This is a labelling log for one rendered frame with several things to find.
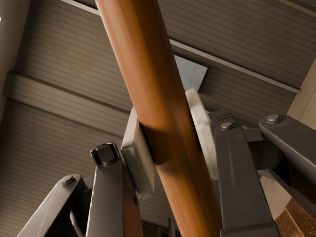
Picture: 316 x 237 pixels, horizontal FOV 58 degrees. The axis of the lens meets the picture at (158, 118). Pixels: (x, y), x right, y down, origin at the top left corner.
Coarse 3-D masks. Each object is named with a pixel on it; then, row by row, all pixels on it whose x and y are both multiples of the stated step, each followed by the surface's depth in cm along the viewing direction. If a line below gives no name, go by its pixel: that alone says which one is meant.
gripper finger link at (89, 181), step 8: (120, 144) 16; (120, 152) 15; (128, 168) 14; (128, 176) 13; (88, 184) 13; (128, 184) 13; (88, 192) 12; (80, 200) 12; (88, 200) 12; (72, 208) 12; (80, 208) 12; (88, 208) 12; (72, 216) 12; (80, 216) 12; (88, 216) 12; (80, 224) 12
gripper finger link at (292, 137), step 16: (272, 128) 11; (288, 128) 11; (304, 128) 10; (288, 144) 10; (304, 144) 9; (288, 160) 10; (304, 160) 9; (288, 176) 11; (304, 176) 9; (288, 192) 11; (304, 192) 9; (304, 208) 10
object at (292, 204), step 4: (292, 200) 210; (288, 204) 213; (292, 204) 209; (296, 204) 205; (284, 208) 216; (288, 208) 212; (292, 208) 207; (296, 208) 204; (300, 208) 199; (300, 212) 198; (304, 212) 195; (308, 216) 190; (312, 220) 185; (288, 224) 206; (280, 228) 213
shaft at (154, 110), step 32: (96, 0) 14; (128, 0) 13; (128, 32) 14; (160, 32) 14; (128, 64) 14; (160, 64) 14; (160, 96) 15; (160, 128) 15; (192, 128) 16; (160, 160) 16; (192, 160) 16; (192, 192) 16; (192, 224) 17
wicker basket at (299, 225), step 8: (280, 216) 193; (288, 216) 193; (296, 216) 186; (304, 216) 190; (280, 224) 196; (296, 224) 176; (304, 224) 189; (312, 224) 183; (280, 232) 198; (288, 232) 198; (296, 232) 194; (304, 232) 171; (312, 232) 175
